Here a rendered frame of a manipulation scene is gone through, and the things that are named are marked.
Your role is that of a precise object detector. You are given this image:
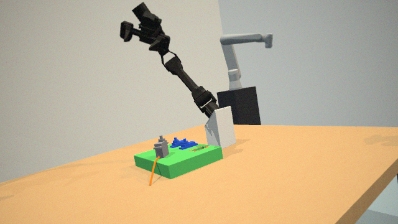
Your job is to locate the green flat panel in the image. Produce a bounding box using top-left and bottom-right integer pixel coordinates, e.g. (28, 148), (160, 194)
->
(134, 137), (223, 179)

